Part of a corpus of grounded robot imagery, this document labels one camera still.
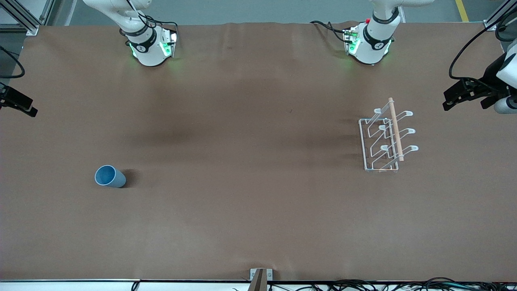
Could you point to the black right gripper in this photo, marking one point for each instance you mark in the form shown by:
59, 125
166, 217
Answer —
11, 99

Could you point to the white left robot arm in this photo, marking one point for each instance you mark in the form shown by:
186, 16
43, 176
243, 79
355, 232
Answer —
373, 44

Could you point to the brown table cover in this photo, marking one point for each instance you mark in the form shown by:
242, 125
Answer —
258, 202

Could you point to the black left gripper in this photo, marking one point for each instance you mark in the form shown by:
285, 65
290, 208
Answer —
487, 81

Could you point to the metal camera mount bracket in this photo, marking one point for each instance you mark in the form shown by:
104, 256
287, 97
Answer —
258, 281

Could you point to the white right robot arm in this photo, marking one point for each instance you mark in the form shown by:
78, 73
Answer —
147, 52

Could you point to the blue plastic cup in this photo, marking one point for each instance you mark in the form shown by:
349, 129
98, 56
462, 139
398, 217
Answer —
111, 178

